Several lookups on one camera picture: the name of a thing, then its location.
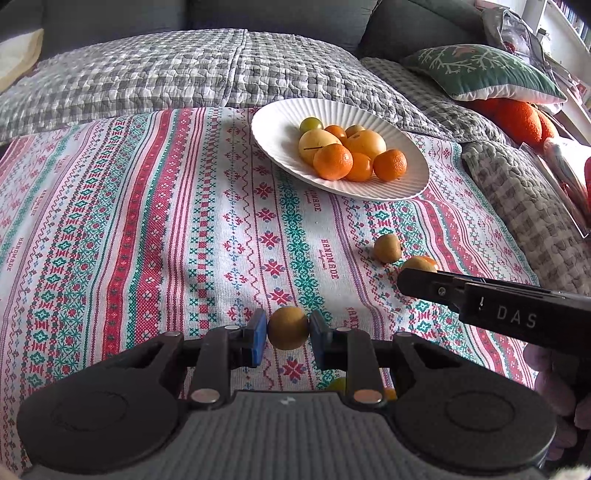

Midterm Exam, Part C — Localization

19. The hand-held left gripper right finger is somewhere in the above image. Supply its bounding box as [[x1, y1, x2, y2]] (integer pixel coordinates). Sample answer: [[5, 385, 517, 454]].
[[310, 309, 467, 407]]

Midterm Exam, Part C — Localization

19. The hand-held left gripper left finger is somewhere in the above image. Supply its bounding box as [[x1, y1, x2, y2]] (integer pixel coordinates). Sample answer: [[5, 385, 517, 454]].
[[111, 308, 267, 409]]

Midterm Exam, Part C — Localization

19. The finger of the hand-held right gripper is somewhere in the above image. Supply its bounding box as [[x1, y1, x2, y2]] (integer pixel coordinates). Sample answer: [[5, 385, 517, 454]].
[[436, 270, 561, 297], [398, 268, 467, 312]]

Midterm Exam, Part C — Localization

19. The tangerine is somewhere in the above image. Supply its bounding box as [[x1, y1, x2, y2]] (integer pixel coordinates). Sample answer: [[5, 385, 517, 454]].
[[373, 149, 408, 182], [313, 143, 354, 181]]

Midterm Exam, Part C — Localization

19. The white ribbed plate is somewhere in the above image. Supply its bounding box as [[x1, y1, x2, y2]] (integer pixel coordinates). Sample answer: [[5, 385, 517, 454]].
[[252, 98, 431, 201]]

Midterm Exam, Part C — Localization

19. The grey knitted blanket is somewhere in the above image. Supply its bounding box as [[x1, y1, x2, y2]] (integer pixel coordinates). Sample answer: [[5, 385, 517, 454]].
[[462, 141, 591, 296]]

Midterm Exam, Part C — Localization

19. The striped patterned cloth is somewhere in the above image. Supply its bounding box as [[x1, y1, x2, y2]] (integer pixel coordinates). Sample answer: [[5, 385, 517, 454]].
[[0, 107, 541, 476]]

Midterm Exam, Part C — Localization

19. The orange plush cushion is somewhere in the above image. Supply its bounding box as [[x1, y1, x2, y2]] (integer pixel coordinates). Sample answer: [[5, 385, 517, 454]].
[[466, 98, 559, 148]]

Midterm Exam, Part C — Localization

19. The green snowflake pillow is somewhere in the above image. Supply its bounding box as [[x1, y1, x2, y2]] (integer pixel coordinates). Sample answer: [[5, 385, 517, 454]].
[[401, 44, 568, 104]]

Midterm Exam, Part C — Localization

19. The clear plastic bag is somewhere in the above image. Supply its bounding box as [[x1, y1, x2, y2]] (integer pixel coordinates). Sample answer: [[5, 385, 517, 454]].
[[480, 7, 555, 70]]

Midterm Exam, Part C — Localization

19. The white bookshelf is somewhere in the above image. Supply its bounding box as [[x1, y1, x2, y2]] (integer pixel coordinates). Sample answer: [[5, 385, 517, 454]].
[[526, 0, 591, 134]]

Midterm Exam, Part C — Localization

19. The grey checked quilt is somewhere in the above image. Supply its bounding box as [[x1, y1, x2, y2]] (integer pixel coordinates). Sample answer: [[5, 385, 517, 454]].
[[0, 28, 513, 144]]

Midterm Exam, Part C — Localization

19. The grey sofa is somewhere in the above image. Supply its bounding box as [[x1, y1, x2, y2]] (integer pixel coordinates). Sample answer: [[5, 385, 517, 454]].
[[41, 0, 490, 61]]

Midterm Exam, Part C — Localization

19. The beige blanket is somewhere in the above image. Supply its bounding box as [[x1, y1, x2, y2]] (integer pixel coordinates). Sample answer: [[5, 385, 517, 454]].
[[0, 28, 44, 93]]

